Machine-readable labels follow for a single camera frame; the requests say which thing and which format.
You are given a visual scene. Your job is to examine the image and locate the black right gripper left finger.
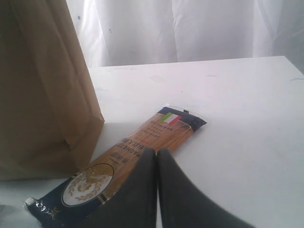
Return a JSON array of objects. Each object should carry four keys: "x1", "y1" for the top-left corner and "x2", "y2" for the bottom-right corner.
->
[{"x1": 80, "y1": 149, "x2": 157, "y2": 228}]

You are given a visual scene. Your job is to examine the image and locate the spaghetti packet dark blue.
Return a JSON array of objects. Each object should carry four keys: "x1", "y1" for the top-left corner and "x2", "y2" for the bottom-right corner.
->
[{"x1": 28, "y1": 106, "x2": 206, "y2": 228}]

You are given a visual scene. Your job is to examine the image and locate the white crumb near spaghetti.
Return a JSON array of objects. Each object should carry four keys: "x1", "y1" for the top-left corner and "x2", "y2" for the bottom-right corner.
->
[{"x1": 23, "y1": 198, "x2": 37, "y2": 211}]

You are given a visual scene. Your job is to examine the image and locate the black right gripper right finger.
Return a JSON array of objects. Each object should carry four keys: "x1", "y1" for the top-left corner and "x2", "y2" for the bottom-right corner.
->
[{"x1": 157, "y1": 149, "x2": 253, "y2": 228}]

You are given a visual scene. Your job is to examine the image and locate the brown paper bag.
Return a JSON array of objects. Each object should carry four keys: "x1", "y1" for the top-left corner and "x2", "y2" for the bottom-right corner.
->
[{"x1": 0, "y1": 0, "x2": 104, "y2": 181}]

